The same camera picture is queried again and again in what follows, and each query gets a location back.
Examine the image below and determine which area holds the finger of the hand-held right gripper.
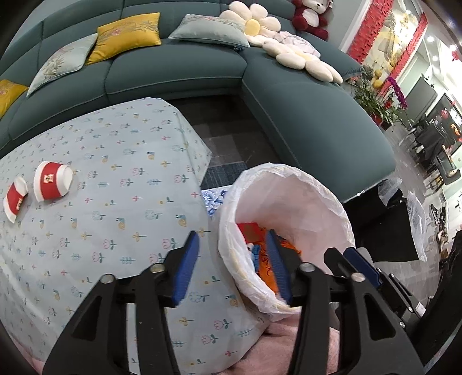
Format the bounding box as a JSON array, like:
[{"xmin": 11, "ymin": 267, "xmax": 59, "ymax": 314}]
[{"xmin": 324, "ymin": 247, "xmax": 381, "ymax": 289}]

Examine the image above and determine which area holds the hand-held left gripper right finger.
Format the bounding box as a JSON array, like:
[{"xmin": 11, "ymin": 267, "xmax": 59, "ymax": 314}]
[{"xmin": 266, "ymin": 230, "xmax": 424, "ymax": 375}]

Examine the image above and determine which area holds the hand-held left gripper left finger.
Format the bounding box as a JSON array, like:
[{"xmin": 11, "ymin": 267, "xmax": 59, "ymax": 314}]
[{"xmin": 42, "ymin": 230, "xmax": 201, "ymax": 375}]

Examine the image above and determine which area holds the orange plastic bag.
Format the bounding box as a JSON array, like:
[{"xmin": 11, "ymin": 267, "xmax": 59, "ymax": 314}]
[{"xmin": 258, "ymin": 241, "xmax": 300, "ymax": 293}]

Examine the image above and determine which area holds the blue plastic wrapper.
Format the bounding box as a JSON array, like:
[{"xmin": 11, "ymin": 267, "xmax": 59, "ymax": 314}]
[{"xmin": 251, "ymin": 244, "xmax": 264, "ymax": 271}]

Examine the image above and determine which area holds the red paper packet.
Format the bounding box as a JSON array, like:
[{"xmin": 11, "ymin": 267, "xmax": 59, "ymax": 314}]
[{"xmin": 236, "ymin": 223, "xmax": 269, "ymax": 248}]

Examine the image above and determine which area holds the bin with white liner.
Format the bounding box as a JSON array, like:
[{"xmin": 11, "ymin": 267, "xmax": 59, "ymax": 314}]
[{"xmin": 217, "ymin": 163, "xmax": 356, "ymax": 321}]

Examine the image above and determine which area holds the black floor mat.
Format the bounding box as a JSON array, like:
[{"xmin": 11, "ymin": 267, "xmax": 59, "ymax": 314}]
[{"xmin": 343, "ymin": 205, "xmax": 423, "ymax": 260}]

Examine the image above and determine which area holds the clear plastic floor bag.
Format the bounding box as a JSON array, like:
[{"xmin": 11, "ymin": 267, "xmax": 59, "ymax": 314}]
[{"xmin": 406, "ymin": 191, "xmax": 428, "ymax": 262}]

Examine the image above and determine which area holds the floral pale blue tablecloth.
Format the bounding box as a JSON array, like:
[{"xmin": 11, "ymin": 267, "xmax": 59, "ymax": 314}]
[{"xmin": 0, "ymin": 97, "xmax": 271, "ymax": 375}]

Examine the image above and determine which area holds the blue patterned rug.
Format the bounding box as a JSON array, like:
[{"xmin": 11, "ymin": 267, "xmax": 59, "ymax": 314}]
[{"xmin": 200, "ymin": 160, "xmax": 249, "ymax": 217}]

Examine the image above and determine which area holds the dark dining chair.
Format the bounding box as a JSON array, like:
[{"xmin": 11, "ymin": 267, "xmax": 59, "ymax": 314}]
[{"xmin": 408, "ymin": 119, "xmax": 448, "ymax": 174}]

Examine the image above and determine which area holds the small red white paper cup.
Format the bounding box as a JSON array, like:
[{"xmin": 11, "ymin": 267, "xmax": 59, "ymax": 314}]
[{"xmin": 33, "ymin": 161, "xmax": 75, "ymax": 203}]

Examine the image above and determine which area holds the green potted plant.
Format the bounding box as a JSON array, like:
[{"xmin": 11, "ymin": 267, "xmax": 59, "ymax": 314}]
[{"xmin": 352, "ymin": 67, "xmax": 403, "ymax": 127}]

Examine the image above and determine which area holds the purple orchid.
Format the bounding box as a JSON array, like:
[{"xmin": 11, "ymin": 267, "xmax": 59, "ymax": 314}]
[{"xmin": 388, "ymin": 76, "xmax": 408, "ymax": 110}]

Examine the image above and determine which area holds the dark screen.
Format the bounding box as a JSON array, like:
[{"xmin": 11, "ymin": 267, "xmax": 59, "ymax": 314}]
[{"xmin": 404, "ymin": 77, "xmax": 439, "ymax": 121}]

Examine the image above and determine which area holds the large red white paper cup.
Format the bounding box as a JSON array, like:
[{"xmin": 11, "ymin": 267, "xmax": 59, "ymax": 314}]
[{"xmin": 3, "ymin": 176, "xmax": 30, "ymax": 223}]

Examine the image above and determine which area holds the teal sofa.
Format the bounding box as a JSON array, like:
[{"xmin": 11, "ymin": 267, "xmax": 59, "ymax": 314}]
[{"xmin": 0, "ymin": 0, "xmax": 396, "ymax": 203}]

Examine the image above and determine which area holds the white daisy cushion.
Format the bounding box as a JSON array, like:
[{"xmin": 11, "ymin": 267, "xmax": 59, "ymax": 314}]
[
  {"xmin": 219, "ymin": 2, "xmax": 282, "ymax": 47},
  {"xmin": 263, "ymin": 42, "xmax": 343, "ymax": 84}
]

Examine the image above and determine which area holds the lilac flower cushion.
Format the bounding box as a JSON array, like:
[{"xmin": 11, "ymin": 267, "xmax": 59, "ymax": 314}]
[{"xmin": 272, "ymin": 31, "xmax": 322, "ymax": 58}]

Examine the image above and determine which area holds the pale blue embroidered cushion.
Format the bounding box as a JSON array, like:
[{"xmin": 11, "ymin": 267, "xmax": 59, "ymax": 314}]
[
  {"xmin": 168, "ymin": 14, "xmax": 251, "ymax": 49},
  {"xmin": 26, "ymin": 33, "xmax": 98, "ymax": 97}
]

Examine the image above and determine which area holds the yellow embroidered cushion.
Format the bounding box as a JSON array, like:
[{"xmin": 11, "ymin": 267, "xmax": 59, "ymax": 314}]
[
  {"xmin": 0, "ymin": 79, "xmax": 29, "ymax": 119},
  {"xmin": 85, "ymin": 12, "xmax": 162, "ymax": 65}
]

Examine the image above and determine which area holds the red teddy bear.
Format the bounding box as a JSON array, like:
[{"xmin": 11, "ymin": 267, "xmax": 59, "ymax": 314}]
[{"xmin": 290, "ymin": 0, "xmax": 333, "ymax": 40}]

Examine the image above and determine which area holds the red wall decoration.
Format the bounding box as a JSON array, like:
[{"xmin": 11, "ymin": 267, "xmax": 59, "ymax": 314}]
[{"xmin": 348, "ymin": 0, "xmax": 430, "ymax": 80}]

